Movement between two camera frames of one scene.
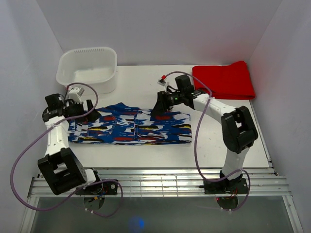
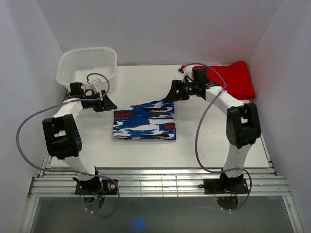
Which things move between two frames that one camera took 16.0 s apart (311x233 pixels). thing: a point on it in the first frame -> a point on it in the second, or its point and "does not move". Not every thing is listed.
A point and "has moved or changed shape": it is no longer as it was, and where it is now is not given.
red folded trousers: x=231 y=81 does not move
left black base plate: x=100 y=188 does not move
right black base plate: x=225 y=186 does not move
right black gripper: x=162 y=104 -> x=177 y=85
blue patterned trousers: x=118 y=124 has moved or changed shape
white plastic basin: x=97 y=66 does not move
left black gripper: x=93 y=116 -> x=105 y=105
